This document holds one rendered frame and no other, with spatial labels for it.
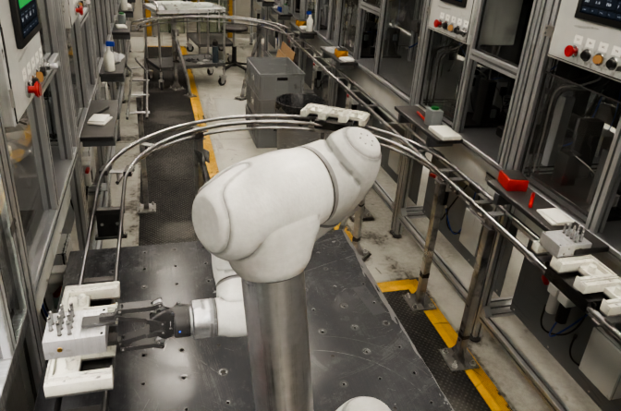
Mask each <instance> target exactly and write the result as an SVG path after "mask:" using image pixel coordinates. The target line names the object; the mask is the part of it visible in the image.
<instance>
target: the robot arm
mask: <svg viewBox="0 0 621 411"><path fill-rule="evenodd" d="M381 159H382V153H381V147H380V144H379V141H378V140H377V138H375V137H374V136H373V134H372V133H371V132H369V131H368V130H366V129H364V128H361V127H344V128H341V129H339V130H337V131H335V132H333V133H332V134H330V136H329V137H328V138H327V140H323V139H320V140H317V141H314V142H312V143H308V144H305V145H302V146H298V147H296V148H291V149H282V150H277V151H270V152H267V153H264V154H261V155H258V156H254V157H251V158H249V159H246V160H244V161H241V162H238V163H235V164H233V165H231V166H229V167H227V168H226V169H224V170H223V171H221V172H220V173H218V174H217V175H215V176H214V177H213V178H211V179H210V180H209V181H208V182H207V183H206V184H204V185H203V186H202V187H201V188H200V190H199V191H198V193H197V195H196V198H195V200H194V201H193V205H192V222H193V226H194V230H195V233H196V235H197V237H198V239H199V240H200V241H201V243H202V244H203V246H204V247H205V248H206V249H207V250H208V251H209V252H210V253H211V254H212V266H213V278H214V280H215V284H216V298H207V299H199V300H192V301H191V306H189V304H183V305H174V306H173V307H171V308H170V307H165V306H164V304H163V299H162V298H161V297H157V298H155V299H153V300H146V301H137V302H128V303H119V304H117V308H116V309H115V311H113V312H105V313H100V315H96V316H87V317H83V318H82V323H81V327H82V328H88V327H96V326H104V325H113V324H116V320H118V321H131V322H143V323H146V324H150V325H147V326H146V327H145V328H141V329H138V330H136V331H133V332H127V333H124V334H120V335H118V336H117V332H112V333H108V342H107V346H110V345H116V347H117V348H120V351H122V352H125V351H132V350H140V349H147V348H161V349H163V348H164V342H165V339H168V338H169V337H172V336H175V337H176V338H180V337H189V336H190V334H191V333H193V338H194V339H199V338H206V337H215V336H226V337H240V336H248V344H249V352H250V368H251V377H252V385H253V394H254V403H255V411H313V398H312V384H311V357H310V344H309V330H308V316H307V302H306V289H305V275H304V270H305V268H306V266H307V265H308V263H309V261H310V259H311V252H312V249H313V246H314V243H315V241H316V240H318V239H319V238H320V237H321V236H323V235H324V234H326V233H327V232H328V231H330V230H331V229H333V228H334V227H336V226H337V225H338V224H339V223H340V222H341V221H342V220H344V219H345V218H346V217H347V216H348V215H349V214H350V213H351V212H353V211H354V210H355V208H356V207H357V206H358V205H359V203H360V202H361V201H362V200H363V198H364V197H365V196H366V194H367V193H368V192H369V190H370V189H371V187H372V185H373V183H374V181H375V179H376V177H377V175H378V172H379V169H380V164H381ZM151 310H157V311H151ZM143 311H146V312H143ZM155 336H157V337H155ZM336 411H391V409H390V408H389V407H388V406H387V405H386V404H385V403H383V402H382V401H380V400H378V399H375V398H372V397H366V396H360V397H355V398H352V399H350V400H348V401H347V402H345V403H344V404H342V405H341V406H340V407H339V408H338V409H337V410H336Z"/></svg>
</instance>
